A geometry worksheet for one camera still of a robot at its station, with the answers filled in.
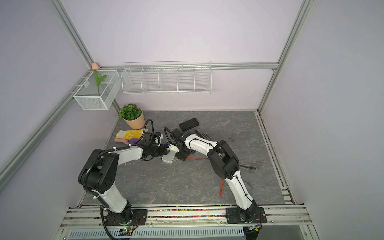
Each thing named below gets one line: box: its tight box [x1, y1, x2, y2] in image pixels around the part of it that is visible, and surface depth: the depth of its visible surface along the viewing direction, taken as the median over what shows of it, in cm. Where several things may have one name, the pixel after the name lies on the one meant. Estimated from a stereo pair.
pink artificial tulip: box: [91, 62, 107, 97], surface depth 92 cm
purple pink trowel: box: [114, 138, 139, 145], surface depth 104 cm
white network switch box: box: [161, 150, 176, 164], surface depth 95 cm
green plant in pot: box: [119, 103, 145, 130], surface depth 104 cm
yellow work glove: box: [115, 128, 149, 140], surface depth 108 cm
